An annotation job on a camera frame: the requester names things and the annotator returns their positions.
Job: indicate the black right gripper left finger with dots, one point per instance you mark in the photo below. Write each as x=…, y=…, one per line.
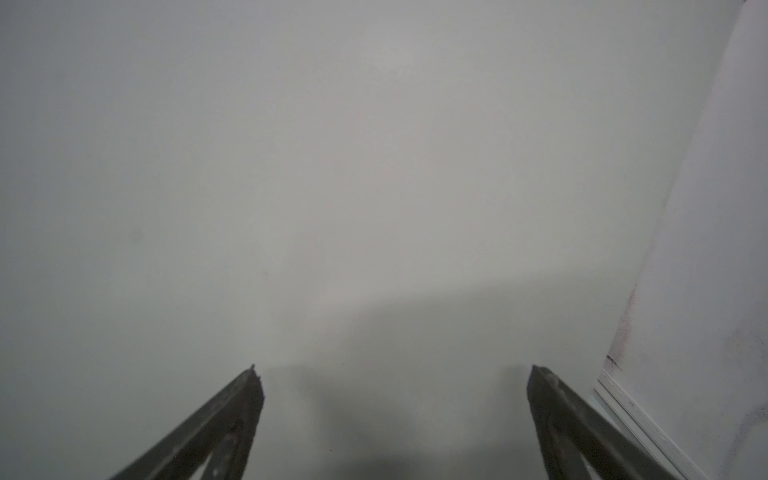
x=216, y=439

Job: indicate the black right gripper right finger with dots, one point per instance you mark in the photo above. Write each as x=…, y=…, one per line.
x=576, y=441

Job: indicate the grey metal cabinet box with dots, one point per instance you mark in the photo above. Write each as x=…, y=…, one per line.
x=688, y=364

